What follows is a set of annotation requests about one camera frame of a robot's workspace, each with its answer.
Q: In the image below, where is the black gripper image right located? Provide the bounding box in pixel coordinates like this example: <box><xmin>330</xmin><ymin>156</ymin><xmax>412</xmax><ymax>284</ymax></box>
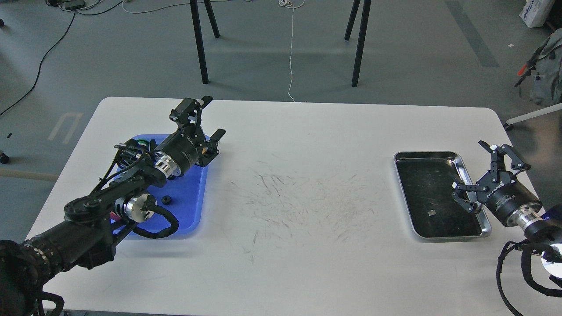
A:
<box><xmin>452</xmin><ymin>140</ymin><xmax>543</xmax><ymax>227</ymax></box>

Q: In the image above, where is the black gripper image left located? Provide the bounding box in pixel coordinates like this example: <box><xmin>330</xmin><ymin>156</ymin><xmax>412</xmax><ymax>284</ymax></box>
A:
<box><xmin>154</xmin><ymin>96</ymin><xmax>226</xmax><ymax>178</ymax></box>

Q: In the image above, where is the small black gear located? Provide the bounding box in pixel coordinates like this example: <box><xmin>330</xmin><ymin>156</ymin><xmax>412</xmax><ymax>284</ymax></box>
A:
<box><xmin>161</xmin><ymin>195</ymin><xmax>172</xmax><ymax>205</ymax></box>

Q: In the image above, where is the silver metal tray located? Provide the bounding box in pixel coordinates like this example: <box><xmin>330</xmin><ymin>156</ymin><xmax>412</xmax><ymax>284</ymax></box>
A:
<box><xmin>394</xmin><ymin>151</ymin><xmax>492</xmax><ymax>242</ymax></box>

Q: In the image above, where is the blue plastic tray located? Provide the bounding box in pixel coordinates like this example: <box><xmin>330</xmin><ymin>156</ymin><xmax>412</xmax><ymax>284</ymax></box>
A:
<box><xmin>132</xmin><ymin>134</ymin><xmax>209</xmax><ymax>240</ymax></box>

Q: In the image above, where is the black table leg pair left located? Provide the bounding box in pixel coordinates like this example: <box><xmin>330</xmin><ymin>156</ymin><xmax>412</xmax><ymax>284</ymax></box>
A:
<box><xmin>189</xmin><ymin>0</ymin><xmax>220</xmax><ymax>84</ymax></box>

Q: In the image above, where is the black table leg pair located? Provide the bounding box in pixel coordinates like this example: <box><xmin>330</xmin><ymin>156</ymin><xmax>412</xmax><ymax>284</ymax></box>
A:
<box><xmin>189</xmin><ymin>0</ymin><xmax>220</xmax><ymax>84</ymax></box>
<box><xmin>344</xmin><ymin>0</ymin><xmax>372</xmax><ymax>87</ymax></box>

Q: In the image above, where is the grey backpack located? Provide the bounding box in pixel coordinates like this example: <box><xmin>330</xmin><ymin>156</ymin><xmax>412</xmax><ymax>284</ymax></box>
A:
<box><xmin>514</xmin><ymin>28</ymin><xmax>562</xmax><ymax>107</ymax></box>

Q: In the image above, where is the white cardboard box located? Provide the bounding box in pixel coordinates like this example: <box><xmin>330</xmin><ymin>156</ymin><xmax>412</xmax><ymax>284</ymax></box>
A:
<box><xmin>519</xmin><ymin>0</ymin><xmax>555</xmax><ymax>28</ymax></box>

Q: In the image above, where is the black table leg pair right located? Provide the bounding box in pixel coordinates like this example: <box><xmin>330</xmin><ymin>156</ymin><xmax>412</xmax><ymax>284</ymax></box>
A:
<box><xmin>344</xmin><ymin>0</ymin><xmax>372</xmax><ymax>87</ymax></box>

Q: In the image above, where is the white cable on floor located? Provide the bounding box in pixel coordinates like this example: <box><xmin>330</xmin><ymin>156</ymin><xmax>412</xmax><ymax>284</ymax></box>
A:
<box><xmin>278</xmin><ymin>0</ymin><xmax>305</xmax><ymax>102</ymax></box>

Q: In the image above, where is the black cable on floor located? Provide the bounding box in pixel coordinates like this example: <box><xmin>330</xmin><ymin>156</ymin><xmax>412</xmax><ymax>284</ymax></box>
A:
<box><xmin>0</xmin><ymin>0</ymin><xmax>123</xmax><ymax>117</ymax></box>

